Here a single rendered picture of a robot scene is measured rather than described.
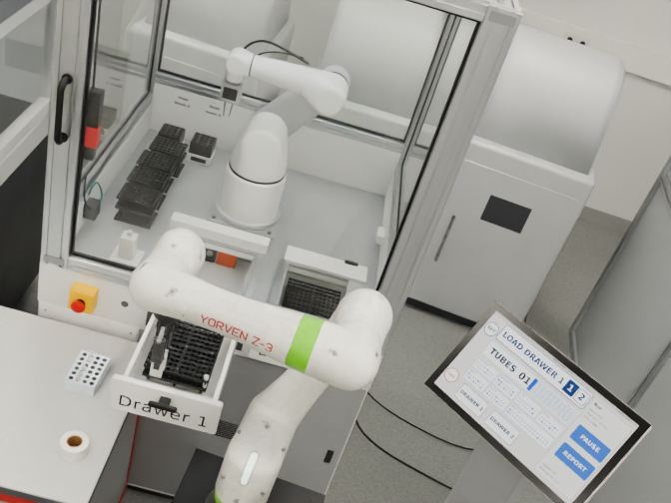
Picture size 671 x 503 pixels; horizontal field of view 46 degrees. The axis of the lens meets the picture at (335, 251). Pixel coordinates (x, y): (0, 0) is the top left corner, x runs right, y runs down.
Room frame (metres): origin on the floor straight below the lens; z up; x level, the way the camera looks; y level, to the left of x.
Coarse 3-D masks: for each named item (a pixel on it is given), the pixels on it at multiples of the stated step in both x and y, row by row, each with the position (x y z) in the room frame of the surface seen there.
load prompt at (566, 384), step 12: (504, 336) 1.78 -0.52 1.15; (516, 336) 1.78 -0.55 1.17; (516, 348) 1.75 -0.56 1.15; (528, 348) 1.75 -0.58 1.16; (528, 360) 1.72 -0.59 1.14; (540, 360) 1.72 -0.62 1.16; (552, 360) 1.71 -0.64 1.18; (540, 372) 1.69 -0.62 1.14; (552, 372) 1.69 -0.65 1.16; (564, 372) 1.68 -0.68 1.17; (552, 384) 1.66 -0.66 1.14; (564, 384) 1.66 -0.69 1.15; (576, 384) 1.66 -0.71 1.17; (576, 396) 1.63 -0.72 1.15; (588, 396) 1.63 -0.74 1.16
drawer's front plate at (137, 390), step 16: (112, 384) 1.40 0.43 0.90; (128, 384) 1.40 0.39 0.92; (144, 384) 1.41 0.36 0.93; (112, 400) 1.40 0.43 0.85; (128, 400) 1.40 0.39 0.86; (144, 400) 1.40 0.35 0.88; (176, 400) 1.41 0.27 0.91; (192, 400) 1.41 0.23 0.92; (208, 400) 1.42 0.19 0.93; (160, 416) 1.41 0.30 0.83; (176, 416) 1.41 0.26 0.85; (192, 416) 1.41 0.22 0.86; (208, 416) 1.42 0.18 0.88; (208, 432) 1.42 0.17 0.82
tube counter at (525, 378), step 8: (520, 376) 1.69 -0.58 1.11; (528, 376) 1.69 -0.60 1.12; (520, 384) 1.67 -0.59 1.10; (528, 384) 1.67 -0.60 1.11; (536, 384) 1.67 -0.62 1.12; (544, 384) 1.67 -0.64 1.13; (536, 392) 1.65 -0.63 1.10; (544, 392) 1.65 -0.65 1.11; (552, 392) 1.65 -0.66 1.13; (544, 400) 1.63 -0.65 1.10; (552, 400) 1.63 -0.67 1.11; (560, 400) 1.63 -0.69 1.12; (552, 408) 1.61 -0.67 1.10; (560, 408) 1.61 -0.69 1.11; (568, 408) 1.61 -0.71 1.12; (560, 416) 1.60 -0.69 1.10; (568, 416) 1.59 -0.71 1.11; (568, 424) 1.58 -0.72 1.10
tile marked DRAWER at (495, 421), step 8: (488, 416) 1.62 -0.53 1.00; (496, 416) 1.61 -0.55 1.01; (488, 424) 1.60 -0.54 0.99; (496, 424) 1.60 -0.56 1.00; (504, 424) 1.59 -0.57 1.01; (496, 432) 1.58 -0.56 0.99; (504, 432) 1.58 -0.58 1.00; (512, 432) 1.58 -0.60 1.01; (520, 432) 1.57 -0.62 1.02; (504, 440) 1.56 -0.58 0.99; (512, 440) 1.56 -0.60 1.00
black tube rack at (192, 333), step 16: (176, 336) 1.67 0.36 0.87; (192, 336) 1.66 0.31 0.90; (208, 336) 1.68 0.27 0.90; (176, 352) 1.58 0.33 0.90; (192, 352) 1.60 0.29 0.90; (208, 352) 1.62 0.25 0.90; (144, 368) 1.51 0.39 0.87; (192, 368) 1.54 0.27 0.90; (208, 368) 1.56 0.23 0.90; (192, 384) 1.51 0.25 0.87
